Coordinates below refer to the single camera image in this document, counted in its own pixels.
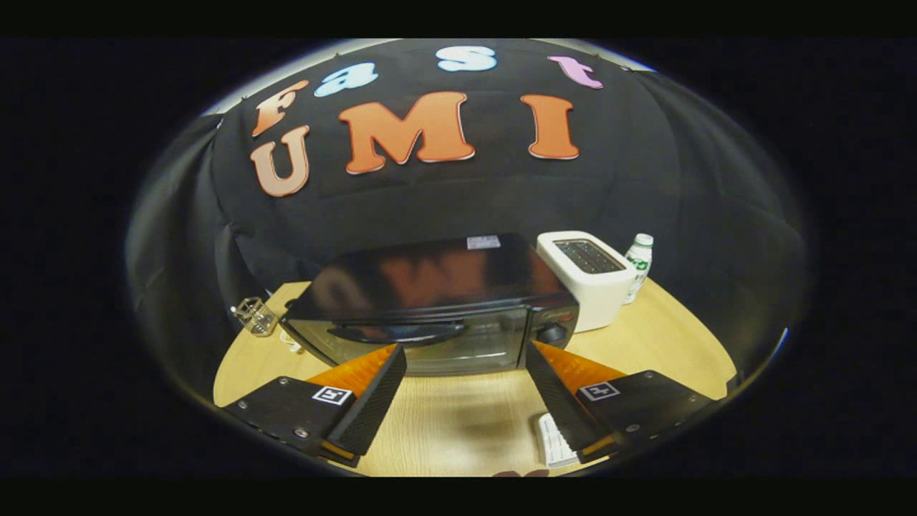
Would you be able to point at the small white drink bottle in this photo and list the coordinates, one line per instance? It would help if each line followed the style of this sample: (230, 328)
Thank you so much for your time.
(640, 265)

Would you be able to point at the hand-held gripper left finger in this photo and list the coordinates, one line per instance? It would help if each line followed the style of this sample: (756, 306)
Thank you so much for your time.
(369, 412)

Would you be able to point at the white pop-up toaster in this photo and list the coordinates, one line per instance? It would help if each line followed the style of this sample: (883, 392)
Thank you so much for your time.
(594, 301)

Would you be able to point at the white square plate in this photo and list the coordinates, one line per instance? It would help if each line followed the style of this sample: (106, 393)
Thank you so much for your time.
(553, 441)

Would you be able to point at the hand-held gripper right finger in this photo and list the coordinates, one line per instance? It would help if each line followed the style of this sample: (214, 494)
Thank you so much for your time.
(562, 408)

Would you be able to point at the black toaster oven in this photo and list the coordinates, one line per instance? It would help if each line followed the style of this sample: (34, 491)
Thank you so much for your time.
(430, 276)

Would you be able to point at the small white dish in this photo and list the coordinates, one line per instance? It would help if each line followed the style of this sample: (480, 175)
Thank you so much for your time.
(291, 342)

